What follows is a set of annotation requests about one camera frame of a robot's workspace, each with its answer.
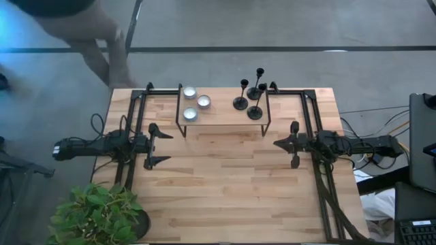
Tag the black tripod stand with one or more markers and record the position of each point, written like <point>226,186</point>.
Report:
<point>20,170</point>

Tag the pink purple patterned candle tin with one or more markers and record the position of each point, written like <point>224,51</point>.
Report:
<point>203,102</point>

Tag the black case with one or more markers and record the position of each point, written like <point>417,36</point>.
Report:
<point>413,204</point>

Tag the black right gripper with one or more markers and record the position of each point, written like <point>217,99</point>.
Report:
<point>301,143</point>

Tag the white cloth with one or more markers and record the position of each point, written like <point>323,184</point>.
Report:
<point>378,207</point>

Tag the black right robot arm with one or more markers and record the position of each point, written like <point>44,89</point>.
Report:
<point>361,144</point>

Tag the wooden shelf riser black legs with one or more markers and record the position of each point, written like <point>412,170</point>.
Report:
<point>221,109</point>

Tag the black metal candlestick holder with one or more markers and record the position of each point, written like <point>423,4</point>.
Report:
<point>240,103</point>
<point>253,93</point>
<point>255,113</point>

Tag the blue patterned candle tin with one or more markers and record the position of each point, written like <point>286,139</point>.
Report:
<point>190,114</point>

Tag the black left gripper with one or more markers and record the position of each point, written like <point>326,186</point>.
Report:
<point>143,146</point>

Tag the black keyboard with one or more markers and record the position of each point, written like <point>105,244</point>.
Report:
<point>417,233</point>

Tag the green potted plant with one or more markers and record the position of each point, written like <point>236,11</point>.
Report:
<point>95,214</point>

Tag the white navy speckled candle tin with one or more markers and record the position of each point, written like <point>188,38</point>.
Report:
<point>190,92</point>

